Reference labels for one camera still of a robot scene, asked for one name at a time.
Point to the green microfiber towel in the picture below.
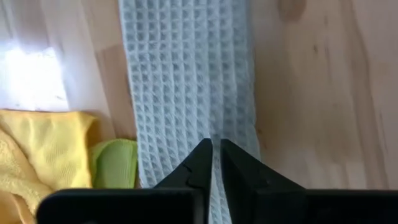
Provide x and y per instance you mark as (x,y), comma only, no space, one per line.
(115,165)

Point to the yellow microfiber towel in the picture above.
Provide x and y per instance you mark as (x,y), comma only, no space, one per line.
(46,149)

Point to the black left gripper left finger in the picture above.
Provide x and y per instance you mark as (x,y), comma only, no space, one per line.
(140,205)

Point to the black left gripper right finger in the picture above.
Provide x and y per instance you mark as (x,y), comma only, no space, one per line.
(280,205)

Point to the grey waffle weave towel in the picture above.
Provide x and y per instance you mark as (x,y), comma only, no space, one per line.
(186,77)

